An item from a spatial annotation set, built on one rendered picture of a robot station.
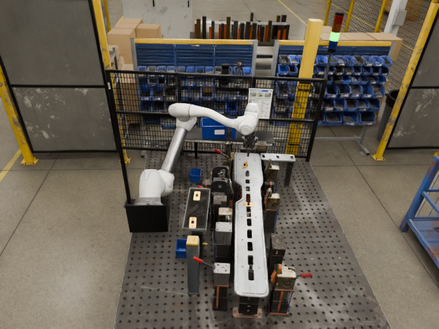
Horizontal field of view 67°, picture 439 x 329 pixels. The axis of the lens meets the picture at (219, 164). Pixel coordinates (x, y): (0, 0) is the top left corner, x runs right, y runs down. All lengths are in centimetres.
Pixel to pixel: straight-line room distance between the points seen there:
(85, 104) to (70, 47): 66
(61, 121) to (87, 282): 206
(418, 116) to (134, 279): 406
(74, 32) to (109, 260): 233
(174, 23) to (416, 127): 588
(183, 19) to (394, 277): 708
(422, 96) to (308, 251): 300
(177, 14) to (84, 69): 489
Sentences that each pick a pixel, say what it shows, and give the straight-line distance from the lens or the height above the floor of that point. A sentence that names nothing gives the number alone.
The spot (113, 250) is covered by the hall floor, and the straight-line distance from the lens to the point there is 349.
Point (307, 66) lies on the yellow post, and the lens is 302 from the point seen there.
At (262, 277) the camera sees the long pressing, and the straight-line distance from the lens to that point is 197.
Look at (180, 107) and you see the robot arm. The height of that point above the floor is 145.
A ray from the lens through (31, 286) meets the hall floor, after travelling 347.
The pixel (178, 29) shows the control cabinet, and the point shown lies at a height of 52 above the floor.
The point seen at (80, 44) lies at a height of 152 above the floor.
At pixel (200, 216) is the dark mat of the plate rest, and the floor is 116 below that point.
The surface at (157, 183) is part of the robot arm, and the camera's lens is 251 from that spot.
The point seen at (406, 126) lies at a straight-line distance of 508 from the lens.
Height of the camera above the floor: 258
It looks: 35 degrees down
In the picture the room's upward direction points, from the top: 2 degrees clockwise
